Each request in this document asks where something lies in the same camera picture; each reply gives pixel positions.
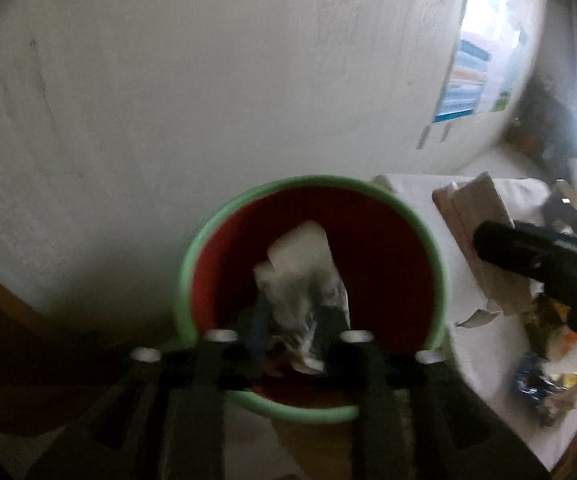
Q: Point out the white grey wrapper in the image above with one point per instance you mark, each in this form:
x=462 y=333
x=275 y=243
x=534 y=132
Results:
x=301 y=270

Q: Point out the pale yellow crumpled wrapper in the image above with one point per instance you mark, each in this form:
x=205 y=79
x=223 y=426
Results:
x=565 y=392

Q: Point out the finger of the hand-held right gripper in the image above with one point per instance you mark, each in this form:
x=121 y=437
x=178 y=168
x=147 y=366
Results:
x=518 y=250

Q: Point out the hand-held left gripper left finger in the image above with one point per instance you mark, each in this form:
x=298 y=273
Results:
x=257 y=332

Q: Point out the dark cabinet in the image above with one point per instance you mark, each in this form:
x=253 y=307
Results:
x=538 y=125

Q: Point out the yellow dark snack wrapper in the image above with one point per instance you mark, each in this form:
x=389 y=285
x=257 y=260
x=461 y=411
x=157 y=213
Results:
x=548 y=320

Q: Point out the red bin with green rim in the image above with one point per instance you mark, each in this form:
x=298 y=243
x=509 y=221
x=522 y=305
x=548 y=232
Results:
x=383 y=260

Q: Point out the wall poster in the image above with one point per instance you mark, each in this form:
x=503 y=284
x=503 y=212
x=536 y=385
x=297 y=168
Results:
x=473 y=75

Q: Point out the blue snack wrapper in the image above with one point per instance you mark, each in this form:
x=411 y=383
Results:
x=530 y=377

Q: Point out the orange snack wrapper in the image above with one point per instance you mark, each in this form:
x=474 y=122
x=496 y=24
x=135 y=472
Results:
x=565 y=345

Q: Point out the white tablecloth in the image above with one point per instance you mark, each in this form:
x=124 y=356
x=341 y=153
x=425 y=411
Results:
x=488 y=370

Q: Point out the torn brown paper bag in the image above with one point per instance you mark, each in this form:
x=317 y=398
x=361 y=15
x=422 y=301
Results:
x=478 y=210

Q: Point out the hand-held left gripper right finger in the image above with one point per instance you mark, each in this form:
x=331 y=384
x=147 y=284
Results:
x=329 y=332

